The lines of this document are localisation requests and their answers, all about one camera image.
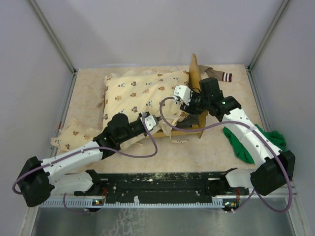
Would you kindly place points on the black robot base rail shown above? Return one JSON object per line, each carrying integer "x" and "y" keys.
{"x": 158, "y": 190}

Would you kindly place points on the small cream animal pillow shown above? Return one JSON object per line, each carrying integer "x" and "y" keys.
{"x": 73, "y": 136}

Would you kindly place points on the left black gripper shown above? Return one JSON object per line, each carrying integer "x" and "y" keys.
{"x": 139, "y": 118}

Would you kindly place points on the green cloth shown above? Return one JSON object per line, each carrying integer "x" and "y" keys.
{"x": 253, "y": 145}

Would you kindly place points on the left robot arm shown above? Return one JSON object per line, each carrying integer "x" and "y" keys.
{"x": 41, "y": 179}

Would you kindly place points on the left aluminium frame post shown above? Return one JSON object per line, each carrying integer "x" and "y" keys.
{"x": 51, "y": 34}

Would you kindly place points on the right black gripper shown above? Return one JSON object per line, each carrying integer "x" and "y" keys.
{"x": 189, "y": 108}

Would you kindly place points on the right aluminium frame post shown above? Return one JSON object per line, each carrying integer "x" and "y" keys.
{"x": 269, "y": 33}

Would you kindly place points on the brown striped sock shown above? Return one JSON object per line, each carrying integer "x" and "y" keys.
{"x": 209, "y": 72}

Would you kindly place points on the cream animal print cushion cover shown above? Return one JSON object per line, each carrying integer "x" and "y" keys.
{"x": 134, "y": 94}

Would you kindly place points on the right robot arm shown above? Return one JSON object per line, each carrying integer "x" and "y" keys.
{"x": 275, "y": 167}

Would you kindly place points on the wooden pet bed frame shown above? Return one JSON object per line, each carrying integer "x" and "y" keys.
{"x": 132, "y": 94}

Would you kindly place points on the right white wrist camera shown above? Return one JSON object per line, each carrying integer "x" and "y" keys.
{"x": 182, "y": 93}

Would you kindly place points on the aluminium frame post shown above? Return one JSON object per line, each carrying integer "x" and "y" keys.
{"x": 51, "y": 34}
{"x": 269, "y": 33}

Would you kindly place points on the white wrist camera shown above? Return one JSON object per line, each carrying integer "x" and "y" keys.
{"x": 149, "y": 121}
{"x": 182, "y": 93}

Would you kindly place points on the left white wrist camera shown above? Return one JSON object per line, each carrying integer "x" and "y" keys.
{"x": 149, "y": 121}

